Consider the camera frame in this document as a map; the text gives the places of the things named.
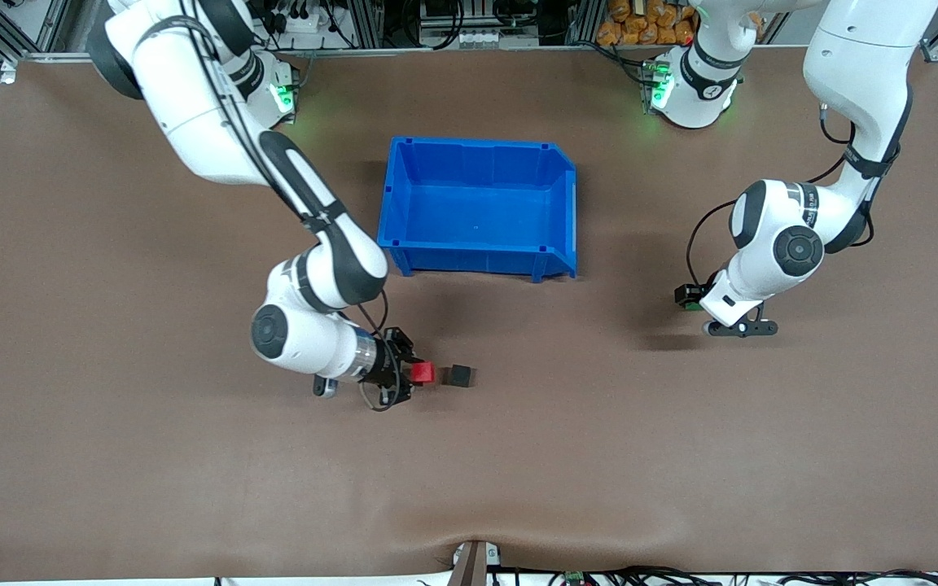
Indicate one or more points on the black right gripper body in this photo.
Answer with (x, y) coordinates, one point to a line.
(388, 363)

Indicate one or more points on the red cube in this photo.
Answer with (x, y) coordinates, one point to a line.
(422, 373)

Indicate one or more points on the black cube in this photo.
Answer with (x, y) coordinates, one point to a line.
(461, 375)

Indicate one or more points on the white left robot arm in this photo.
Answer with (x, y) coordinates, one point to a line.
(860, 65)

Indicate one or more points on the blue plastic storage bin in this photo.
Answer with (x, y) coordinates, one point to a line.
(477, 203)

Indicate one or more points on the metal table edge clamp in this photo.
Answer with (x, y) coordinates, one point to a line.
(470, 566)

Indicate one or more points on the small green connector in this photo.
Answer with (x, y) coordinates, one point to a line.
(574, 577)

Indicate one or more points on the orange snack bags pile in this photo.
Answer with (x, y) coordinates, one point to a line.
(648, 24)

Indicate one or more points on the black white electronic device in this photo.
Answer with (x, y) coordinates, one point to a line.
(493, 38)

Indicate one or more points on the white power strip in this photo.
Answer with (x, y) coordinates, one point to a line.
(306, 24)

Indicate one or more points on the aluminium frame rail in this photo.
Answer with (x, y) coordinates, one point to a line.
(54, 57)

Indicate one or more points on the white corner bracket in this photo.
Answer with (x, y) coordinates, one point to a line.
(8, 73)

